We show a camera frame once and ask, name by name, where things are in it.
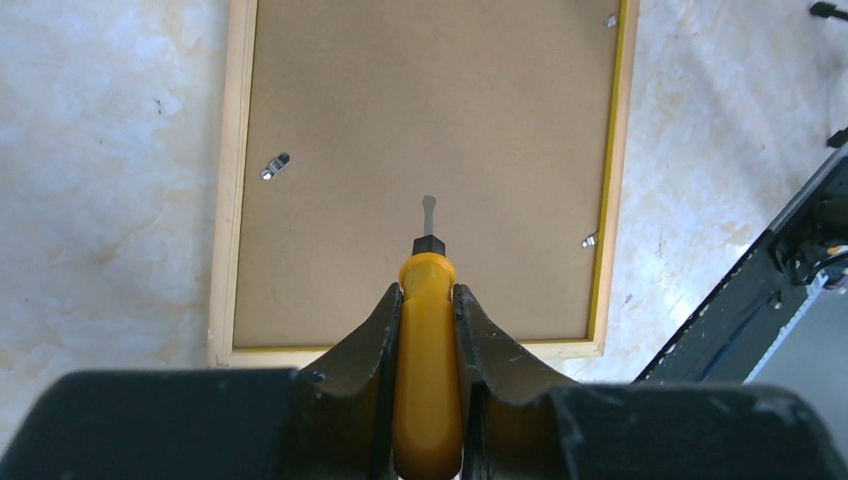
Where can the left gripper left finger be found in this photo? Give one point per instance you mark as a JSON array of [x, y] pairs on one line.
[[328, 420]]

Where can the black mini tripod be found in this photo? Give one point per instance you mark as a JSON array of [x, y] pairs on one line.
[[831, 20]]

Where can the aluminium front rail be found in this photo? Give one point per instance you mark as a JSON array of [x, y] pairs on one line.
[[810, 357]]

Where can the orange handled screwdriver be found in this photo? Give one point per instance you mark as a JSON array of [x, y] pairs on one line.
[[427, 436]]

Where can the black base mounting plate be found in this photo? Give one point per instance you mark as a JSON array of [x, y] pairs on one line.
[[730, 332]]

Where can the yellow picture frame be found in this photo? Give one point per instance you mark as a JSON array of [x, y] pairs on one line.
[[341, 116]]

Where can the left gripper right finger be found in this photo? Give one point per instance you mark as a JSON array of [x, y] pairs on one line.
[[525, 420]]

